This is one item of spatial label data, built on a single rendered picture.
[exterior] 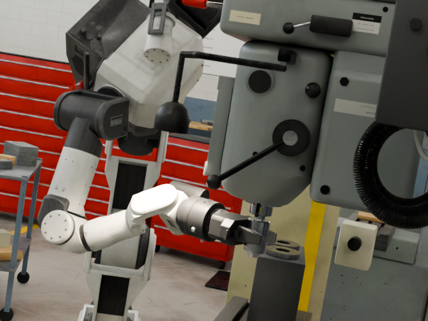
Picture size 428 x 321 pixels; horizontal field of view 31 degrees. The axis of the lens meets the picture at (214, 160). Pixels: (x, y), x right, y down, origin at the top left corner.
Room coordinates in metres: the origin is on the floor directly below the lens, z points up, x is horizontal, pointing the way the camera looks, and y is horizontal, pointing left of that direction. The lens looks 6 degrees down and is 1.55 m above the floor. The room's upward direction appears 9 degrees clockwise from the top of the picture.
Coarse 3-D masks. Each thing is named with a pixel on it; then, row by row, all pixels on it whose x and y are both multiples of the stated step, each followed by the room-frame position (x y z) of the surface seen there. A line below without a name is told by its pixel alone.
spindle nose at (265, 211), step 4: (252, 204) 1.57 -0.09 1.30; (252, 208) 1.57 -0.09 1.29; (260, 208) 1.56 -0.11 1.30; (264, 208) 1.56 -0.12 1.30; (268, 208) 1.56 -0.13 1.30; (272, 208) 1.57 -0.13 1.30; (252, 212) 1.56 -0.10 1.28; (260, 212) 1.56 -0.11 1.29; (264, 212) 1.56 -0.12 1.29; (268, 212) 1.56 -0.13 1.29; (272, 212) 1.58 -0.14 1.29; (264, 216) 1.56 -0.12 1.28; (268, 216) 1.56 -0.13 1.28
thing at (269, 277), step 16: (288, 240) 2.06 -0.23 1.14; (272, 256) 1.89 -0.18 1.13; (288, 256) 1.88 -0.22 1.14; (304, 256) 1.97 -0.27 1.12; (256, 272) 1.87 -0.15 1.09; (272, 272) 1.87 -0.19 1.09; (288, 272) 1.86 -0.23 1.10; (256, 288) 1.87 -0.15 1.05; (272, 288) 1.86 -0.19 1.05; (288, 288) 1.86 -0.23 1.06; (256, 304) 1.87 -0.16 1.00; (272, 304) 1.86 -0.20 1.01; (288, 304) 1.86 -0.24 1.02; (256, 320) 1.87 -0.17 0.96; (272, 320) 1.86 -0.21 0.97; (288, 320) 1.86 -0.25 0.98
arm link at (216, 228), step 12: (204, 204) 1.63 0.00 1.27; (216, 204) 1.64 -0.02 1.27; (192, 216) 1.62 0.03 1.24; (204, 216) 1.61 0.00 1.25; (216, 216) 1.59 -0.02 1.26; (228, 216) 1.61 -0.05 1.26; (240, 216) 1.63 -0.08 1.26; (192, 228) 1.62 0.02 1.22; (204, 228) 1.62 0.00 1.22; (216, 228) 1.59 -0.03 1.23; (228, 228) 1.55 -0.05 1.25; (204, 240) 1.63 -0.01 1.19; (228, 240) 1.55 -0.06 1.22
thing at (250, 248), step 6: (252, 228) 1.56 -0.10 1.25; (258, 228) 1.56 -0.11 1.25; (264, 228) 1.56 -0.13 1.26; (264, 234) 1.56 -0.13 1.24; (264, 240) 1.56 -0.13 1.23; (246, 246) 1.56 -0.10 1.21; (252, 246) 1.56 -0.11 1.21; (258, 246) 1.56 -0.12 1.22; (264, 246) 1.57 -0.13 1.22; (252, 252) 1.56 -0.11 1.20; (258, 252) 1.56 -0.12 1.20; (264, 252) 1.57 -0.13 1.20
